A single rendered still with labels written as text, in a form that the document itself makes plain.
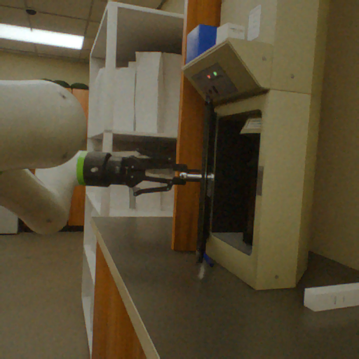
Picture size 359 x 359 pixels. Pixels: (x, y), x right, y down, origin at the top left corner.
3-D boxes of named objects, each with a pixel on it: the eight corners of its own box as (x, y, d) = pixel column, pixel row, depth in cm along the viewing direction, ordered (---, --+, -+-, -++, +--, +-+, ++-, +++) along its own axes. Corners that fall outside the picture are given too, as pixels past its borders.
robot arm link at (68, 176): (34, 137, 97) (52, 156, 107) (22, 181, 92) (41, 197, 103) (87, 140, 96) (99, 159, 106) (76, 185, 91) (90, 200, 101)
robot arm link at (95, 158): (97, 151, 104) (95, 184, 104) (80, 151, 92) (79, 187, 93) (118, 153, 103) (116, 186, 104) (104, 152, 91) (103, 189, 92)
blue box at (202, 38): (217, 70, 112) (218, 39, 112) (231, 63, 103) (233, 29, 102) (185, 66, 109) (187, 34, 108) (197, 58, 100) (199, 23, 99)
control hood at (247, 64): (214, 104, 115) (216, 71, 114) (271, 89, 84) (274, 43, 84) (179, 101, 111) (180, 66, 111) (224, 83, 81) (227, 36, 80)
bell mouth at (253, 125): (281, 139, 113) (282, 120, 113) (320, 137, 96) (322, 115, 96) (228, 134, 107) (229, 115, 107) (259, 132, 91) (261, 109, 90)
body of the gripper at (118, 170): (105, 187, 95) (141, 189, 94) (106, 153, 94) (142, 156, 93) (113, 184, 102) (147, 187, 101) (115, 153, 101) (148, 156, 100)
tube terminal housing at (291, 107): (273, 252, 127) (291, 17, 121) (342, 285, 96) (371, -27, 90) (205, 254, 119) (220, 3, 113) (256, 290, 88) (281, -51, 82)
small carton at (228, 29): (231, 56, 96) (233, 31, 95) (243, 52, 91) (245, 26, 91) (215, 52, 94) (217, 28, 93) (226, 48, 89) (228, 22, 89)
